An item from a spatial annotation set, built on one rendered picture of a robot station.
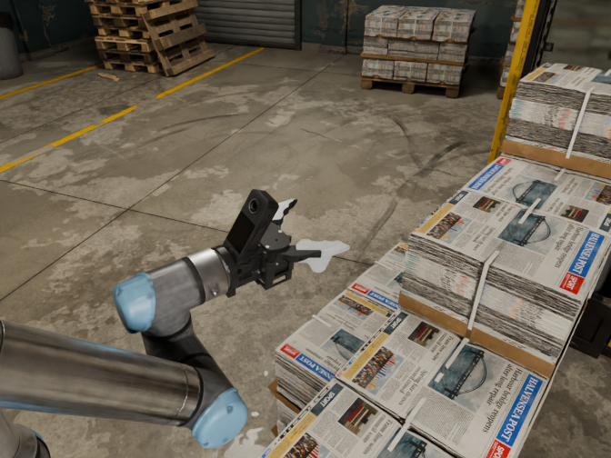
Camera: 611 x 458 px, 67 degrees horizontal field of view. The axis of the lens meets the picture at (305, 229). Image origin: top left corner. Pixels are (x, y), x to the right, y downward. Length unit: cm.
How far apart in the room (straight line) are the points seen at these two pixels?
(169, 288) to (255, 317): 175
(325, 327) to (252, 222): 85
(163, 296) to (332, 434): 48
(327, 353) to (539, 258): 65
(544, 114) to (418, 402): 91
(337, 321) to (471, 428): 62
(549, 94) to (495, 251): 58
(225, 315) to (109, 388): 191
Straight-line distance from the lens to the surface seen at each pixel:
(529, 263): 109
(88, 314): 264
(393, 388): 106
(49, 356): 50
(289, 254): 71
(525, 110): 155
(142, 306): 66
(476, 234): 114
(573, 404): 233
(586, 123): 152
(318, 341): 145
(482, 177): 141
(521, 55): 208
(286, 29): 806
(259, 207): 67
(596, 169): 155
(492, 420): 107
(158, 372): 58
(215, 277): 68
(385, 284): 167
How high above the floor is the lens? 165
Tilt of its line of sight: 33 degrees down
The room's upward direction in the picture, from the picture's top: straight up
